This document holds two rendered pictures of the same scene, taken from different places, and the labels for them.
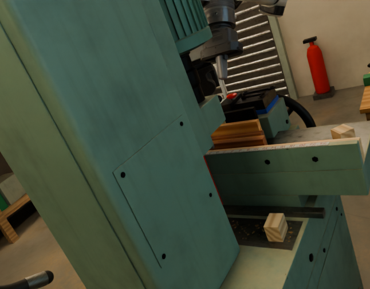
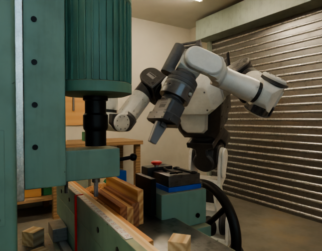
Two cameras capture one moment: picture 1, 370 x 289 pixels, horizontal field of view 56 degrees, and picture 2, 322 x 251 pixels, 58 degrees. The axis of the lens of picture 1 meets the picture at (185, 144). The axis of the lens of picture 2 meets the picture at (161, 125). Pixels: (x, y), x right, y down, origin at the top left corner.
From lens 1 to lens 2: 50 cm
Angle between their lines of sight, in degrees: 26
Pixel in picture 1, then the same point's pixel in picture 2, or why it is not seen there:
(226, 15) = (177, 88)
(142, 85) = not seen: outside the picture
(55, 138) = not seen: outside the picture
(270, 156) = (99, 225)
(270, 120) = (165, 200)
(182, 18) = (88, 63)
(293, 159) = (108, 239)
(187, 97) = (51, 127)
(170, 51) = (53, 81)
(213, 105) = (107, 156)
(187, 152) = not seen: outside the picture
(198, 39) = (95, 85)
